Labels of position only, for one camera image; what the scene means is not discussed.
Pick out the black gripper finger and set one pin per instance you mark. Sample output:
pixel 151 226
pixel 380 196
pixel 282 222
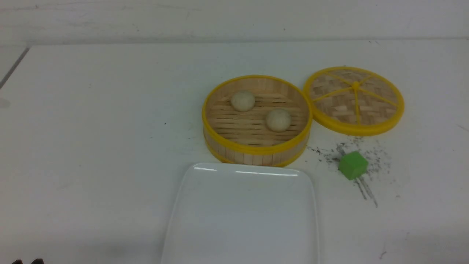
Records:
pixel 38 261

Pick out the steamed bun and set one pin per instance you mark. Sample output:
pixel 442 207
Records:
pixel 278 120
pixel 243 101

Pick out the white rectangular plate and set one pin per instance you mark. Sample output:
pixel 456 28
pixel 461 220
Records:
pixel 243 214

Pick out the bamboo steamer basket yellow rim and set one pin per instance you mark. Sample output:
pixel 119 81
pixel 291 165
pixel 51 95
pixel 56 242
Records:
pixel 243 137

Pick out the green cube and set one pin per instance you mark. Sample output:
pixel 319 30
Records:
pixel 353 165

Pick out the woven bamboo steamer lid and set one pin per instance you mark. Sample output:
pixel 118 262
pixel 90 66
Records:
pixel 354 101

